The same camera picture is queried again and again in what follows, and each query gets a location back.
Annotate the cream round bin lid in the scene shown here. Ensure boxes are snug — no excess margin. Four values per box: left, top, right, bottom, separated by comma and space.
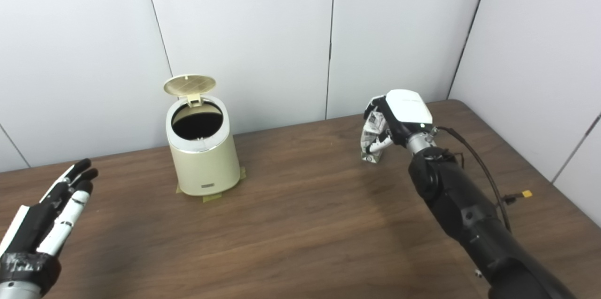
163, 74, 217, 107

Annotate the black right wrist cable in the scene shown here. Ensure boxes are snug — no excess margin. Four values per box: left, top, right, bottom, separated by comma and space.
434, 125, 513, 235

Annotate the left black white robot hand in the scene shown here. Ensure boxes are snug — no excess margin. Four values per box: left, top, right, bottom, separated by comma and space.
0, 158, 99, 296

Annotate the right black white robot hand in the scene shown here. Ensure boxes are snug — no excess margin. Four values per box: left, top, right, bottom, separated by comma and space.
363, 89, 437, 154

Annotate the yellow cable connector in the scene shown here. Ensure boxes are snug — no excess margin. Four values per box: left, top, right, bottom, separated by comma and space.
500, 189, 534, 204

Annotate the white green milk carton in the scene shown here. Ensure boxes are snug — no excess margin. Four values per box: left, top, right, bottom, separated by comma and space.
361, 102, 393, 164

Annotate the cream-colored cylindrical bin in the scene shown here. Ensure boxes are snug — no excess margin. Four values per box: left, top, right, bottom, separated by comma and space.
165, 95, 241, 197

